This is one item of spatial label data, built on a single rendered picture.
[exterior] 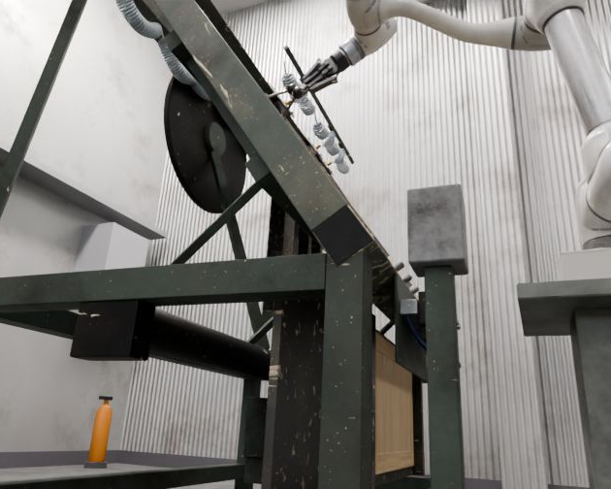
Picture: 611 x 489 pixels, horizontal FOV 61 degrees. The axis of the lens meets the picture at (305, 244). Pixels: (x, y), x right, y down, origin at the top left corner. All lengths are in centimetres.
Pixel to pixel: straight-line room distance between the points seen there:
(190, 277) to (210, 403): 399
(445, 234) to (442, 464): 46
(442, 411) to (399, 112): 458
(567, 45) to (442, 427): 105
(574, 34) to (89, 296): 148
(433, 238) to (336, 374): 36
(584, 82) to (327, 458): 112
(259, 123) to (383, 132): 401
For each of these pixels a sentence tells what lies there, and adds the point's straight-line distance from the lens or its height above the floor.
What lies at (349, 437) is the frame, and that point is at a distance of 112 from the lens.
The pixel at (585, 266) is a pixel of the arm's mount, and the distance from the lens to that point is 146.
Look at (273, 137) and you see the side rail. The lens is 141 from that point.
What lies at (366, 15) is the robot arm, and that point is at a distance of 181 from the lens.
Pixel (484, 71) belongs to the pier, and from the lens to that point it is 537.
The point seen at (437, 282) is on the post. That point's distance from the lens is 116.
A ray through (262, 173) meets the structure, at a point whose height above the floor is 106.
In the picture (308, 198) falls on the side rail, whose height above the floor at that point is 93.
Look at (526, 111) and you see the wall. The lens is 525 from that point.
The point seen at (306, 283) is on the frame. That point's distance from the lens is 120.
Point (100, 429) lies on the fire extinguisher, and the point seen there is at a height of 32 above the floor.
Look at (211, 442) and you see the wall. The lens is 526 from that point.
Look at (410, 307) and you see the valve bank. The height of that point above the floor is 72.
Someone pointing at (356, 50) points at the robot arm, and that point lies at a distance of 193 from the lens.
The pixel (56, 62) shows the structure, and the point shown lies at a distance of 220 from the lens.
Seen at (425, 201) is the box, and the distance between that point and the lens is 119.
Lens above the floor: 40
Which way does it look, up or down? 20 degrees up
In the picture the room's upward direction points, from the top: 3 degrees clockwise
